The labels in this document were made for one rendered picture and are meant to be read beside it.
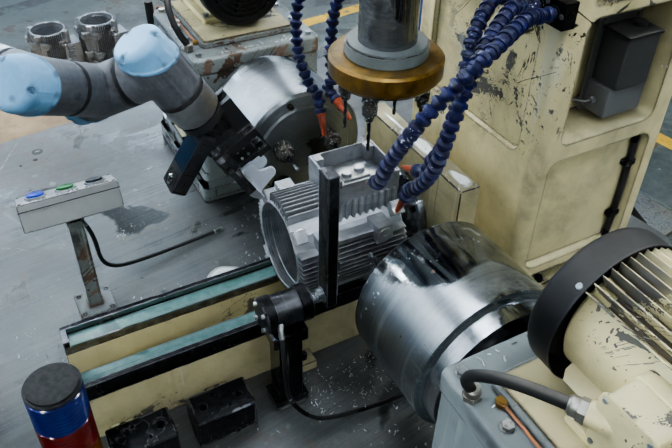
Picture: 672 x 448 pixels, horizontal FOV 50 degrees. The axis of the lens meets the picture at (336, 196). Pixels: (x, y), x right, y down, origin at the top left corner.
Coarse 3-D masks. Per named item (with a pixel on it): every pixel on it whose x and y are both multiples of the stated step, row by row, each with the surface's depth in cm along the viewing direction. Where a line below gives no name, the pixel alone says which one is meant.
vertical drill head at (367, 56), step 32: (384, 0) 101; (416, 0) 103; (352, 32) 111; (384, 32) 104; (416, 32) 107; (352, 64) 108; (384, 64) 105; (416, 64) 107; (384, 96) 106; (416, 96) 108
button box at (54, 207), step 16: (112, 176) 130; (48, 192) 126; (64, 192) 124; (80, 192) 124; (96, 192) 125; (112, 192) 127; (16, 208) 120; (32, 208) 121; (48, 208) 122; (64, 208) 124; (80, 208) 125; (96, 208) 126; (112, 208) 127; (32, 224) 122; (48, 224) 123
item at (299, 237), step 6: (264, 192) 123; (264, 198) 123; (390, 204) 121; (396, 204) 121; (390, 210) 122; (402, 210) 121; (390, 216) 122; (294, 234) 114; (300, 234) 115; (306, 234) 115; (294, 240) 115; (300, 240) 114; (306, 240) 115; (264, 246) 132; (294, 246) 116
